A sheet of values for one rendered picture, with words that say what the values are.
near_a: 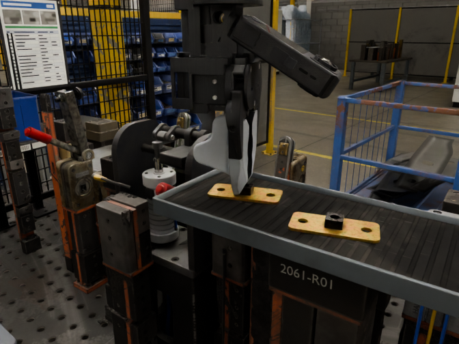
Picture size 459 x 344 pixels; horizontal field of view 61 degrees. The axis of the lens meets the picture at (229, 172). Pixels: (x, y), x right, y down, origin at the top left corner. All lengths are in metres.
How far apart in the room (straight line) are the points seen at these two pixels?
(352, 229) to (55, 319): 0.82
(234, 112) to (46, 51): 1.25
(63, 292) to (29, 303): 0.08
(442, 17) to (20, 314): 12.28
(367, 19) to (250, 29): 12.87
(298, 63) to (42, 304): 0.91
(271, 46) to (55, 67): 1.27
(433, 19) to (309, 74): 12.35
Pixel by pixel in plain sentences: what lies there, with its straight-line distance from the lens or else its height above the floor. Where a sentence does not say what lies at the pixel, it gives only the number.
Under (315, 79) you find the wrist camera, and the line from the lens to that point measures 0.39.
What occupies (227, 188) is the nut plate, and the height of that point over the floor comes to 1.16.
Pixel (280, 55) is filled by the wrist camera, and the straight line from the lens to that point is 0.39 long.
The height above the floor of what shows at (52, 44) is 1.30.
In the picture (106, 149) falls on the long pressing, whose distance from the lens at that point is 1.25.
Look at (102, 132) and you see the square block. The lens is 1.34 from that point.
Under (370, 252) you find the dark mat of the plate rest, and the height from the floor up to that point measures 1.16.
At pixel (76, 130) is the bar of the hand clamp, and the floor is 1.12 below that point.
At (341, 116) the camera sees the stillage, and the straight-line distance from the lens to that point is 2.65.
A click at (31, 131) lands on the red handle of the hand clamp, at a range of 0.92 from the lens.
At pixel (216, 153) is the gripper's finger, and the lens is 0.42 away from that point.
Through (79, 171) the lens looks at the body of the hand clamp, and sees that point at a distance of 0.98.
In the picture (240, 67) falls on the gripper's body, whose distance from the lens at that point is 0.39.
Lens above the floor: 1.34
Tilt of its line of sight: 20 degrees down
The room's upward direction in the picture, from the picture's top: straight up
